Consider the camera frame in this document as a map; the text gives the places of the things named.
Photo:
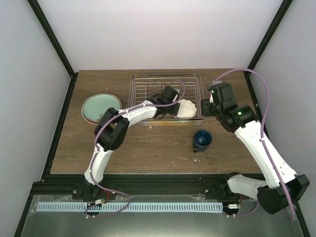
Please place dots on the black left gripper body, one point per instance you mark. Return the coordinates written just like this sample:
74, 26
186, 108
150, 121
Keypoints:
167, 109

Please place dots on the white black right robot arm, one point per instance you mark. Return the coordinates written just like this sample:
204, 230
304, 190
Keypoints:
281, 184

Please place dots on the light green round plate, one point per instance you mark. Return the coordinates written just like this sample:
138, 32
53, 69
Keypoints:
95, 106

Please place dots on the black aluminium frame rail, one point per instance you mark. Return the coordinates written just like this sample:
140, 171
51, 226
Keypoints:
213, 185

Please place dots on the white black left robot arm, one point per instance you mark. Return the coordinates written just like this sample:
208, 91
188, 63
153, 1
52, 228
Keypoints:
112, 128

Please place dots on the right black frame post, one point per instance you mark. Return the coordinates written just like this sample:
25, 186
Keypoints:
277, 19

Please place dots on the black frame post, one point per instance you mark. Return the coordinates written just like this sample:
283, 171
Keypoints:
277, 19
40, 15

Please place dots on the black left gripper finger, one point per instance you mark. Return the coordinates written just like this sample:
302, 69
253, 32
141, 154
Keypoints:
173, 112
176, 107

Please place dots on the light blue slotted cable duct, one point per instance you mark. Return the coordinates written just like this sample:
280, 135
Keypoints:
196, 207

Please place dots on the metal wire dish rack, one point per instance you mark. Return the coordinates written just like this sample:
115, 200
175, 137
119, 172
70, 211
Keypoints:
143, 86

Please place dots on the white scalloped bowl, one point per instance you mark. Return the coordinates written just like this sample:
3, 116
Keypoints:
187, 109

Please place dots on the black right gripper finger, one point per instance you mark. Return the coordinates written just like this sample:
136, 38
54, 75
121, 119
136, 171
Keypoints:
205, 104
206, 112

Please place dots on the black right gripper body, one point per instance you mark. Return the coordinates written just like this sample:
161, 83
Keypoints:
217, 110

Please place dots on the left black frame post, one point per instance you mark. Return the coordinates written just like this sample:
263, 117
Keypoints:
40, 15

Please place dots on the dark blue mug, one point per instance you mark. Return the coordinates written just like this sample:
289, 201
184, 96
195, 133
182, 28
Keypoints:
201, 140

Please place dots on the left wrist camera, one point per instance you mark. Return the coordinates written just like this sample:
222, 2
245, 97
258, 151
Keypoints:
175, 95

